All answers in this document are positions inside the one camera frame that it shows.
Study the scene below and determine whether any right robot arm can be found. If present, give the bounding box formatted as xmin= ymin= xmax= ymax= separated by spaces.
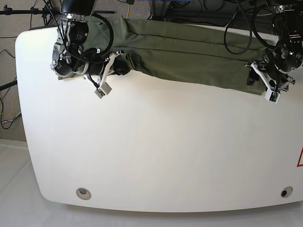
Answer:
xmin=51 ymin=0 xmax=130 ymax=97

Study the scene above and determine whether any red triangle sticker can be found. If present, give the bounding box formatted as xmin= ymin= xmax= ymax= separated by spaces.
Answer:
xmin=297 ymin=148 xmax=303 ymax=167

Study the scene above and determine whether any black floor cables left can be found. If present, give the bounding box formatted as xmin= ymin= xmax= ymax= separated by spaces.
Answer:
xmin=0 ymin=49 xmax=22 ymax=130

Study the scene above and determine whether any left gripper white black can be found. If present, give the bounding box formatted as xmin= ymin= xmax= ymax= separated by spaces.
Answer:
xmin=245 ymin=61 xmax=296 ymax=93

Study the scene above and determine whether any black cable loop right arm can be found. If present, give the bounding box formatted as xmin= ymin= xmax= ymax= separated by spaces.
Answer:
xmin=64 ymin=13 xmax=114 ymax=63

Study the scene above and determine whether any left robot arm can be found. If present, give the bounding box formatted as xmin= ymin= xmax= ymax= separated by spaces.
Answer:
xmin=251 ymin=0 xmax=303 ymax=92

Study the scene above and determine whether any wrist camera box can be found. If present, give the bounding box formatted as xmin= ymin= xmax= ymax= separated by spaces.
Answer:
xmin=95 ymin=82 xmax=112 ymax=99
xmin=265 ymin=89 xmax=281 ymax=104

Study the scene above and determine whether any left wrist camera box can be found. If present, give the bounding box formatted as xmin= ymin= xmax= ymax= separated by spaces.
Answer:
xmin=265 ymin=89 xmax=281 ymax=104

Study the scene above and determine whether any black tripod stand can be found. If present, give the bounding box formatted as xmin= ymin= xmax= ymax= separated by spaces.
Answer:
xmin=0 ymin=4 xmax=115 ymax=27

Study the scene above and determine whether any white cable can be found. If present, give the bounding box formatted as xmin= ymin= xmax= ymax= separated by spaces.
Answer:
xmin=227 ymin=9 xmax=239 ymax=26

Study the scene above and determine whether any right table grommet hole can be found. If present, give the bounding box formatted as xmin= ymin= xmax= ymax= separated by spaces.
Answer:
xmin=281 ymin=186 xmax=293 ymax=198

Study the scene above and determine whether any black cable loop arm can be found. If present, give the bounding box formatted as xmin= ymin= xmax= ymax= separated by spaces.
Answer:
xmin=64 ymin=13 xmax=114 ymax=63
xmin=223 ymin=4 xmax=280 ymax=55

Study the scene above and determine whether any olive green T-shirt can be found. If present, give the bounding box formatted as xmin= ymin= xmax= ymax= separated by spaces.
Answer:
xmin=58 ymin=16 xmax=276 ymax=97

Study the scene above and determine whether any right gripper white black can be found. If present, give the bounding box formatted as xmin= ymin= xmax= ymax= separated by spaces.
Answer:
xmin=83 ymin=51 xmax=132 ymax=90

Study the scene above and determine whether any left table grommet hole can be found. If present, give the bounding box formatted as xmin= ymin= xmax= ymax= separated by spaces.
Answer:
xmin=76 ymin=188 xmax=91 ymax=201

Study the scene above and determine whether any table grommet hole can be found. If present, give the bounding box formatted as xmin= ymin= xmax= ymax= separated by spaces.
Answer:
xmin=281 ymin=186 xmax=293 ymax=198
xmin=76 ymin=188 xmax=91 ymax=201

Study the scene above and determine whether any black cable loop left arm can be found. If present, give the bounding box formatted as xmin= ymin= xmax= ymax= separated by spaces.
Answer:
xmin=223 ymin=4 xmax=280 ymax=55

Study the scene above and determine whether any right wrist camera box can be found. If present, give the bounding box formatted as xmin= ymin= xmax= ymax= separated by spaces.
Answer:
xmin=95 ymin=82 xmax=112 ymax=99

